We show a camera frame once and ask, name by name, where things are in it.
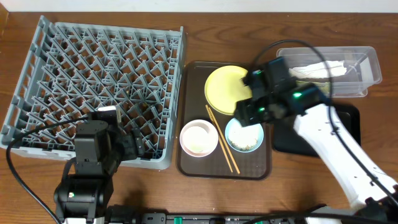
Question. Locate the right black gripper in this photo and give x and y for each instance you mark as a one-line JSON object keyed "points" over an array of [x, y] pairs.
{"points": [[247, 117]]}

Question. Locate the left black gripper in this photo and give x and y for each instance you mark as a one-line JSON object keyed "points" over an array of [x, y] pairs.
{"points": [[137, 142]]}

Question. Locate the light blue bowl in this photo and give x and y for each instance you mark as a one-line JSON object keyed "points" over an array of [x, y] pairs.
{"points": [[243, 139]]}

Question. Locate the white napkin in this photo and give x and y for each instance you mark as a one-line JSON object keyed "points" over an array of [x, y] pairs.
{"points": [[318, 70]]}

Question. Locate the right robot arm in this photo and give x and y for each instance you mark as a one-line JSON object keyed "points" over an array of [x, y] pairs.
{"points": [[276, 96]]}

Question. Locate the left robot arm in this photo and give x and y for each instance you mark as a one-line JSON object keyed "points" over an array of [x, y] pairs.
{"points": [[101, 145]]}

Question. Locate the black waste tray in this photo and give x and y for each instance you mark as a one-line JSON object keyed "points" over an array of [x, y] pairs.
{"points": [[286, 140]]}

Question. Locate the yellow round plate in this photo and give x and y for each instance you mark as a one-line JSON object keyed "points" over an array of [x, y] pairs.
{"points": [[224, 88]]}

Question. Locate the wooden chopstick right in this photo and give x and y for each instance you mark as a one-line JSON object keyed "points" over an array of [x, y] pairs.
{"points": [[229, 153]]}

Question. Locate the wooden chopstick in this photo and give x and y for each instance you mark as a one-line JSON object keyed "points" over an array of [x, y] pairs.
{"points": [[215, 124], [229, 153]]}

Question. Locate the wooden chopstick left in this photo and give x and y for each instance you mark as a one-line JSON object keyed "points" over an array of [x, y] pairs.
{"points": [[215, 124]]}

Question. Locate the brown serving tray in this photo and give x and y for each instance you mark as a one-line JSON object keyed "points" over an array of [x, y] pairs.
{"points": [[255, 165]]}

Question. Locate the pink bowl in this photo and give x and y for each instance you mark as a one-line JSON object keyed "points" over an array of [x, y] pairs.
{"points": [[199, 138]]}

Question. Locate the grey plastic dish rack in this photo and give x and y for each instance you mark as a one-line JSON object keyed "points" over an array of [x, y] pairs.
{"points": [[73, 69]]}

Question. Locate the clear plastic bin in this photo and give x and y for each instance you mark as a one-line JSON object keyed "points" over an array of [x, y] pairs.
{"points": [[363, 69]]}

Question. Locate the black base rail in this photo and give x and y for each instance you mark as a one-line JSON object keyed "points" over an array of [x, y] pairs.
{"points": [[199, 218]]}

